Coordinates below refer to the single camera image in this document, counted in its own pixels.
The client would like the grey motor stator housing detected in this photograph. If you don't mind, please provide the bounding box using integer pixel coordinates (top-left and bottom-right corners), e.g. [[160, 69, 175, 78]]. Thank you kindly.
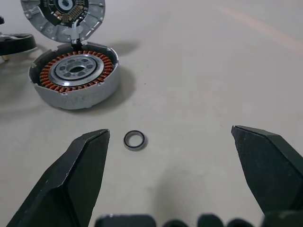
[[28, 42, 121, 111]]

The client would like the small steel bearing ring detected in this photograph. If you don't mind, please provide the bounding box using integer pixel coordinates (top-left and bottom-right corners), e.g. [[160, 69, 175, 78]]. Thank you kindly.
[[123, 130, 148, 151]]

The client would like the small round grey disc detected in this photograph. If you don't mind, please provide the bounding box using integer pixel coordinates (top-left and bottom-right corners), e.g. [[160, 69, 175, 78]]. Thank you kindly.
[[20, 0, 106, 46]]

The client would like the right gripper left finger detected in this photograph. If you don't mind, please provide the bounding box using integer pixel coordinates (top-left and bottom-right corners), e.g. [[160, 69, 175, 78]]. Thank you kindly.
[[6, 129, 111, 227]]

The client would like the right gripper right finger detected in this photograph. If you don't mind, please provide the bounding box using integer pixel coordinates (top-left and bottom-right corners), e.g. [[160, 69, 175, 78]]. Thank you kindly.
[[231, 125, 303, 217]]

